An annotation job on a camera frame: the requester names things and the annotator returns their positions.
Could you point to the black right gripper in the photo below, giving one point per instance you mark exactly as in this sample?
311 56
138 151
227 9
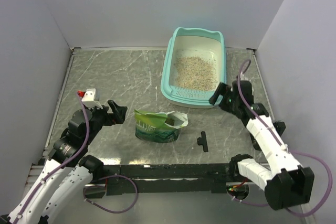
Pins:
220 90

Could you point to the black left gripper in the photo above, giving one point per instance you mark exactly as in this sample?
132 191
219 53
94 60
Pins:
118 113

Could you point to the teal cat litter box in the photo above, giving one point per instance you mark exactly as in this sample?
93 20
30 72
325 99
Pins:
193 42

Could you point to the green cat litter bag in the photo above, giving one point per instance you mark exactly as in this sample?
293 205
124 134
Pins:
160 127

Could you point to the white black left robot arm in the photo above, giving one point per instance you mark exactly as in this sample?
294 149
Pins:
68 167

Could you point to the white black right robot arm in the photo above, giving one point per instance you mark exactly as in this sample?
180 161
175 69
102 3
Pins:
286 183

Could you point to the beige cat litter granules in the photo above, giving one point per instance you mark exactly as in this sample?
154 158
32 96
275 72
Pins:
195 73

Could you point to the small black T-shaped part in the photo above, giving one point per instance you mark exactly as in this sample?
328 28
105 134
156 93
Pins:
202 141

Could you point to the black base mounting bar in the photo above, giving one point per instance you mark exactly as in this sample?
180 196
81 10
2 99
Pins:
168 178

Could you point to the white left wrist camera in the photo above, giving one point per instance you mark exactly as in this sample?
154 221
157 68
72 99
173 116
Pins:
91 99

